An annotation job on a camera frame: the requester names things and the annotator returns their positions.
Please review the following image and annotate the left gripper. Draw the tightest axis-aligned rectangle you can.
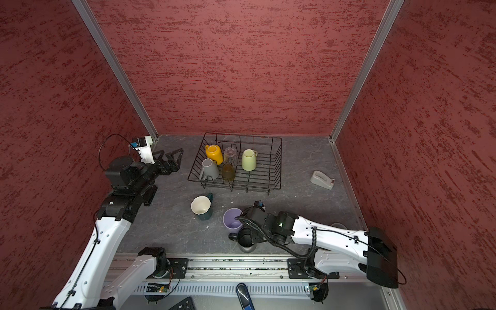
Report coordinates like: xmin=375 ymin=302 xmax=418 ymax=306
xmin=130 ymin=148 xmax=183 ymax=194

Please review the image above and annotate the white grey mug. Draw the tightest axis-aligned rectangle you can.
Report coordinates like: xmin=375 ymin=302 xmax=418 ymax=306
xmin=199 ymin=158 xmax=220 ymax=182

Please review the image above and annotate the yellow mug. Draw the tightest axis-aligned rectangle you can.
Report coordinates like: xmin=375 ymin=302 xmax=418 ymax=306
xmin=205 ymin=145 xmax=223 ymax=165

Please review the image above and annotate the olive glass cup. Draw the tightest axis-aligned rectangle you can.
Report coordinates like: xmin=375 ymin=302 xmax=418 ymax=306
xmin=222 ymin=163 xmax=236 ymax=182

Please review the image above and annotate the clear glass cup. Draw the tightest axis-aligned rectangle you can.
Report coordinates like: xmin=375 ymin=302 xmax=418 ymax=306
xmin=223 ymin=147 xmax=238 ymax=168

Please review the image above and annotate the light green mug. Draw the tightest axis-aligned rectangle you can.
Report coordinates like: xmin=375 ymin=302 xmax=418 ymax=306
xmin=242 ymin=149 xmax=258 ymax=172

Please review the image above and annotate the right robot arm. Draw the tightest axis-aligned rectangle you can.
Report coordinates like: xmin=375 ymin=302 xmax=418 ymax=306
xmin=236 ymin=206 xmax=407 ymax=289

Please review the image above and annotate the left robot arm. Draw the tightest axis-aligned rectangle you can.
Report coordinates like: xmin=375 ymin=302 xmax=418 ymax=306
xmin=50 ymin=149 xmax=183 ymax=309

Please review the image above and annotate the black mug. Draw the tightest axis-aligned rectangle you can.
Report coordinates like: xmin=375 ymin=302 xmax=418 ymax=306
xmin=228 ymin=227 xmax=257 ymax=253

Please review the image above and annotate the purple cup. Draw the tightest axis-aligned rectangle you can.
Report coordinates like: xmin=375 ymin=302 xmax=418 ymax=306
xmin=223 ymin=208 xmax=243 ymax=233

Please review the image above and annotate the dark green mug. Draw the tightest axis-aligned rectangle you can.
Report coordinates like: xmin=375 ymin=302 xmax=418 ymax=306
xmin=191 ymin=192 xmax=213 ymax=221

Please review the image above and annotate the black blue handheld device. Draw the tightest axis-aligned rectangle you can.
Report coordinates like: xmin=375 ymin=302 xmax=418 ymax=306
xmin=236 ymin=283 xmax=254 ymax=310

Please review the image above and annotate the tape roll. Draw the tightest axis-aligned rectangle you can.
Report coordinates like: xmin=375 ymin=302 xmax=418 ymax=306
xmin=331 ymin=222 xmax=347 ymax=229

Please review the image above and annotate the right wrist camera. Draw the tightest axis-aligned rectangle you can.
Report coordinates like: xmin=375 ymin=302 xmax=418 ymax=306
xmin=253 ymin=200 xmax=266 ymax=211

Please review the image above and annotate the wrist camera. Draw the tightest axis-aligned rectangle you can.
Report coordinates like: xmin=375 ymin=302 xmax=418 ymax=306
xmin=253 ymin=200 xmax=266 ymax=211
xmin=131 ymin=136 xmax=154 ymax=164

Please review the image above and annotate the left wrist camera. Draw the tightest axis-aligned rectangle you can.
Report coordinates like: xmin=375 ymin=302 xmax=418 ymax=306
xmin=131 ymin=136 xmax=154 ymax=164

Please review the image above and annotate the black wire dish rack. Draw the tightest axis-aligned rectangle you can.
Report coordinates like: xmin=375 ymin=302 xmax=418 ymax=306
xmin=187 ymin=133 xmax=282 ymax=194

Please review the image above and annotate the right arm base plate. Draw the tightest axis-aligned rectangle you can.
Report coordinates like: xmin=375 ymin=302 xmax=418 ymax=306
xmin=287 ymin=258 xmax=340 ymax=280

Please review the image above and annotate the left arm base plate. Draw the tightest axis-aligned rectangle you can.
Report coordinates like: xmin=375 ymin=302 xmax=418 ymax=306
xmin=151 ymin=258 xmax=189 ymax=279

